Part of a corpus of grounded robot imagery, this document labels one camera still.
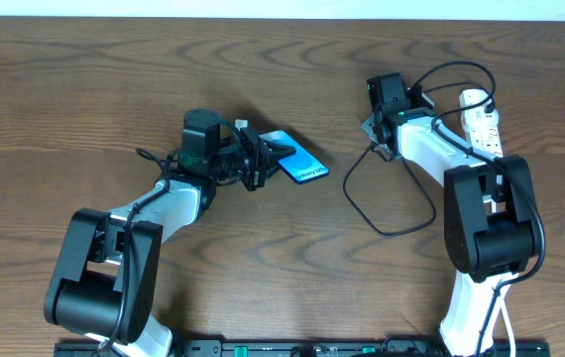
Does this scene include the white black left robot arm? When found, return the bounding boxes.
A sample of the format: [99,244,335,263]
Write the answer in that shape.
[44,108,296,356]

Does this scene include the white power strip cord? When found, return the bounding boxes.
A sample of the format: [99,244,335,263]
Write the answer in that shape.
[498,297,517,357]

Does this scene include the blue screen smartphone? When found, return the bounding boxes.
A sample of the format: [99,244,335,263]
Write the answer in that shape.
[261,130,330,184]

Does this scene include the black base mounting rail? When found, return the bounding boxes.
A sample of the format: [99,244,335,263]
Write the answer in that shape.
[53,336,551,357]

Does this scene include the white power strip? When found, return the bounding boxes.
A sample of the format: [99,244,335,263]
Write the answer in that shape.
[464,126,504,157]

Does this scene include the black USB charging cable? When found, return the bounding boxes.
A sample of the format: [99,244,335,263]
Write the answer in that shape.
[342,81,497,238]

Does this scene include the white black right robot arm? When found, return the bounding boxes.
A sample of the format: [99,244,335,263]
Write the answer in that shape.
[362,72,546,356]

